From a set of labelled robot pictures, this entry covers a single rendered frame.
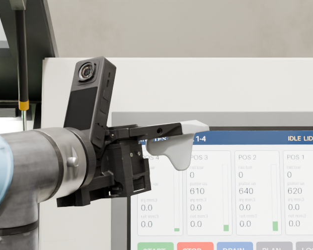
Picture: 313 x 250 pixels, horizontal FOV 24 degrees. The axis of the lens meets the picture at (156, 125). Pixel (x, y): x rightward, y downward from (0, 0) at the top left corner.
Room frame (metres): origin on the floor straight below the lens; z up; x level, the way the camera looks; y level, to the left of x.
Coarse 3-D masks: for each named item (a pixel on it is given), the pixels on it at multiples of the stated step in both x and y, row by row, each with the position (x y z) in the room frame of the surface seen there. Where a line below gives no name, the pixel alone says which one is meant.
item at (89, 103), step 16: (80, 64) 0.84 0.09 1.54; (96, 64) 0.83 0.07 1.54; (112, 64) 0.84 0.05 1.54; (80, 80) 0.83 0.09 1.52; (96, 80) 0.82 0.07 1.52; (112, 80) 0.83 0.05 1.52; (80, 96) 0.82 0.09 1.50; (96, 96) 0.80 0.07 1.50; (80, 112) 0.81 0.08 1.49; (96, 112) 0.80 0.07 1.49; (80, 128) 0.79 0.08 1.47; (96, 128) 0.79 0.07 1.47; (96, 144) 0.79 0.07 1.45
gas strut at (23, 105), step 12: (24, 12) 1.29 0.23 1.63; (24, 24) 1.30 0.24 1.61; (24, 36) 1.31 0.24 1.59; (24, 48) 1.32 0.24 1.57; (24, 60) 1.33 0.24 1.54; (24, 72) 1.34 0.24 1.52; (24, 84) 1.35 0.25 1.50; (24, 96) 1.36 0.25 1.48; (24, 108) 1.37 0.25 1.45; (24, 120) 1.39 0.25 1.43
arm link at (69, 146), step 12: (48, 132) 0.73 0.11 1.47; (60, 132) 0.75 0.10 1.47; (60, 144) 0.73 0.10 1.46; (72, 144) 0.74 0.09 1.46; (72, 156) 0.74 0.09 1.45; (84, 156) 0.75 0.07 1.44; (72, 168) 0.73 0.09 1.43; (84, 168) 0.75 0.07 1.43; (72, 180) 0.73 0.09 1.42; (60, 192) 0.73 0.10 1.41; (72, 192) 0.75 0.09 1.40
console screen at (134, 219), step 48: (144, 144) 1.37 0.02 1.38; (240, 144) 1.38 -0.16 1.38; (288, 144) 1.38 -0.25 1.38; (144, 192) 1.35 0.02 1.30; (192, 192) 1.35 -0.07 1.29; (240, 192) 1.35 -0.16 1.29; (288, 192) 1.36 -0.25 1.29; (144, 240) 1.33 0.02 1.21; (192, 240) 1.33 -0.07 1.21; (240, 240) 1.33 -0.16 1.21; (288, 240) 1.33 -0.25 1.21
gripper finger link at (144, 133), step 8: (136, 128) 0.82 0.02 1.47; (144, 128) 0.83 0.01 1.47; (152, 128) 0.83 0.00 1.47; (160, 128) 0.84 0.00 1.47; (168, 128) 0.84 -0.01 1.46; (176, 128) 0.85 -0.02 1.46; (136, 136) 0.83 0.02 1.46; (144, 136) 0.83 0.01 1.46; (152, 136) 0.83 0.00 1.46; (160, 136) 0.84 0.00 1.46; (168, 136) 0.85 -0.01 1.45
